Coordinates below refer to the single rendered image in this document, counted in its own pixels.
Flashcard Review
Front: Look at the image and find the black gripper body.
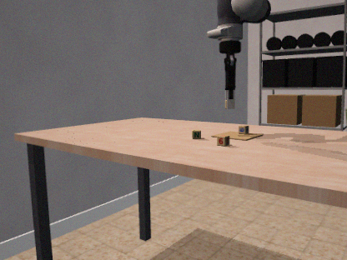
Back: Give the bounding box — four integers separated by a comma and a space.
219, 40, 241, 64

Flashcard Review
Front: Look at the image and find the tan flat mat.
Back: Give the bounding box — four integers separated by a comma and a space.
213, 132, 263, 141

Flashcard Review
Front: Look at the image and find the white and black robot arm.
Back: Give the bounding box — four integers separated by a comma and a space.
207, 0, 271, 42

